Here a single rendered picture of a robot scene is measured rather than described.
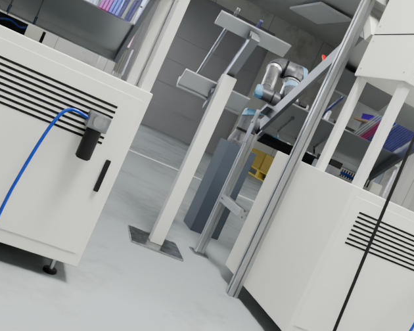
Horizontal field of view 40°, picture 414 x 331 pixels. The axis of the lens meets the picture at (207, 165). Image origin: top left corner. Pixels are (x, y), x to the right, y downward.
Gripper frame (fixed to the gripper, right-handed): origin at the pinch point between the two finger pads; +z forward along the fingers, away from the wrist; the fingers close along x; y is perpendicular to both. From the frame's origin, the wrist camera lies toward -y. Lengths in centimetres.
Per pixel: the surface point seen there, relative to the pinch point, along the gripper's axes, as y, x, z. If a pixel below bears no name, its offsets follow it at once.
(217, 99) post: -15, 52, 17
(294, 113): -17.9, 12.1, 6.7
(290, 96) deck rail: -27.0, 20.9, 7.9
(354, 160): -6.7, -34.4, 6.7
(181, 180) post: 12, 51, 46
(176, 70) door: 573, -130, -599
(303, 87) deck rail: -37.3, 20.9, 9.7
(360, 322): -37, -6, 110
